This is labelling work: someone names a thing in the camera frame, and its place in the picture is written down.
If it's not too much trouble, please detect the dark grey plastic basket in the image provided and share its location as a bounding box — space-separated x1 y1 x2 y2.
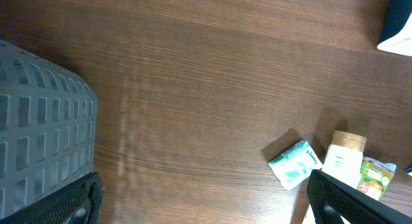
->
1 41 98 218

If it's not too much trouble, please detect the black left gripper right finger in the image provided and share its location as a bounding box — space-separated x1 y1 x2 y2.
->
306 170 411 224

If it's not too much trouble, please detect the teal white tissue pack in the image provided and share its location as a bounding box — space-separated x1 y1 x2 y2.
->
268 140 323 191

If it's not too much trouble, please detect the white yellow snack bag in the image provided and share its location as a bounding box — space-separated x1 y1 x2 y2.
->
405 167 412 176

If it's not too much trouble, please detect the green snack pouch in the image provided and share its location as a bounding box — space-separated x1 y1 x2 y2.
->
356 156 397 201

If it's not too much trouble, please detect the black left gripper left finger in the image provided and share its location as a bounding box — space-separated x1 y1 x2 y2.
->
1 172 104 224

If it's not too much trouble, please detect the white tube with tan cap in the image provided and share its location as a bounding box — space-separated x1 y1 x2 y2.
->
301 130 368 224

